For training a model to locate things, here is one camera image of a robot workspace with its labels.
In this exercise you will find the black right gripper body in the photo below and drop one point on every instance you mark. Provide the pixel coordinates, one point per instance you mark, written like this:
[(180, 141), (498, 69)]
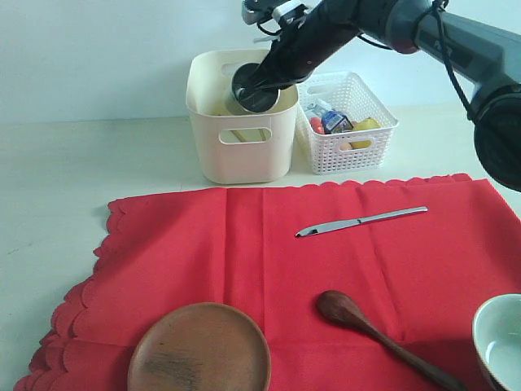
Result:
[(306, 44)]

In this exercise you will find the stainless steel cup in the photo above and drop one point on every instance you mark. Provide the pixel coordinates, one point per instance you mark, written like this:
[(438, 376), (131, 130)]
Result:
[(245, 103)]

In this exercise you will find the red sausage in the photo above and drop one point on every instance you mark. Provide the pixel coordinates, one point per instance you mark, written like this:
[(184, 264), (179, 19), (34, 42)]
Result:
[(316, 125)]

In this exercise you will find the yellow lemon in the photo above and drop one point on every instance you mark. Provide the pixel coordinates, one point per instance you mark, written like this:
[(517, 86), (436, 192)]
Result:
[(368, 124)]

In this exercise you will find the dark brown chicken drumstick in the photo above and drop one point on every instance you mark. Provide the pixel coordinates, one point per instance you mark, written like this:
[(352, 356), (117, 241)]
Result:
[(341, 310)]

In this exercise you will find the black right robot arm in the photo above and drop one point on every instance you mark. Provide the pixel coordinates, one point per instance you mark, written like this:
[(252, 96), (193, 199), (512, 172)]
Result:
[(487, 56)]

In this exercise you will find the cream plastic storage bin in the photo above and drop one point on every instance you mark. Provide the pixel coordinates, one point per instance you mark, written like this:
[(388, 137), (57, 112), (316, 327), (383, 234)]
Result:
[(237, 149)]

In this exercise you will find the white perforated plastic basket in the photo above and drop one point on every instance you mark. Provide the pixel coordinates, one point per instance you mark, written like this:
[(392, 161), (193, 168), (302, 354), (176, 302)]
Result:
[(348, 93)]

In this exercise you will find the silver table knife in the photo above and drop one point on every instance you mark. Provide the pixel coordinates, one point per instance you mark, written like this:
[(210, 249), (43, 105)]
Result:
[(357, 221)]

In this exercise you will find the red scalloped cloth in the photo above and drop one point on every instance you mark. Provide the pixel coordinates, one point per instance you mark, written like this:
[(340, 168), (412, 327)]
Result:
[(419, 278)]

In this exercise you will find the brown wooden plate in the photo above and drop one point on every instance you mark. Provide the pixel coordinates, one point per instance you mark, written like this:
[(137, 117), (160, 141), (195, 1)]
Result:
[(203, 346)]

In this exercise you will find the pale green ceramic bowl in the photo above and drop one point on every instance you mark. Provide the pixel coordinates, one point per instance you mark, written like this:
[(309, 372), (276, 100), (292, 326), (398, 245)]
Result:
[(496, 337)]

